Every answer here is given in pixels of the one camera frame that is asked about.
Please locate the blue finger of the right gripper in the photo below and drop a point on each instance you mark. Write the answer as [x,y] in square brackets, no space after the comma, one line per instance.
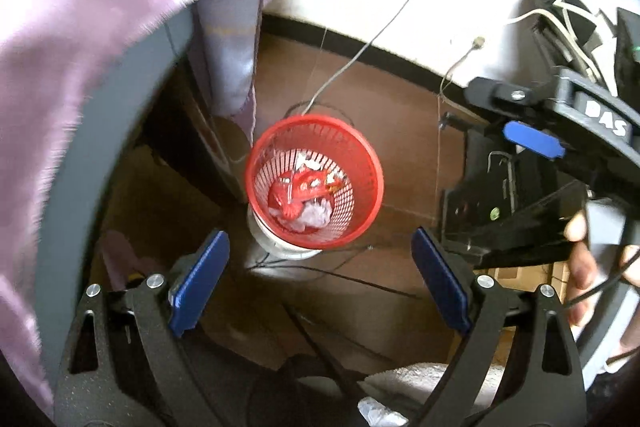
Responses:
[541,143]

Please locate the white plastic bag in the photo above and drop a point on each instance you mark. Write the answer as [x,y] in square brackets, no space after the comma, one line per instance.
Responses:
[316,215]

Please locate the purple printed tablecloth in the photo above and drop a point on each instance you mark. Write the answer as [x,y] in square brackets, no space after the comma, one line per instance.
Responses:
[54,54]

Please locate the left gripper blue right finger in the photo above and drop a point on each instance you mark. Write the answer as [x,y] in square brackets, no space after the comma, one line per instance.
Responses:
[439,272]

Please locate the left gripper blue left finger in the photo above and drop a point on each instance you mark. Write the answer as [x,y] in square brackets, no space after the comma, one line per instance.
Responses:
[196,280]

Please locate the foil snack bag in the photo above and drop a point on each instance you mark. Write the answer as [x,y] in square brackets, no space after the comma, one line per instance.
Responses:
[289,192]

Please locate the red plastic trash basket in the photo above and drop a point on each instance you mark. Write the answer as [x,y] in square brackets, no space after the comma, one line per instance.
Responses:
[318,142]

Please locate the person right hand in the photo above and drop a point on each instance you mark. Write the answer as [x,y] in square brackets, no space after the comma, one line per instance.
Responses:
[584,272]

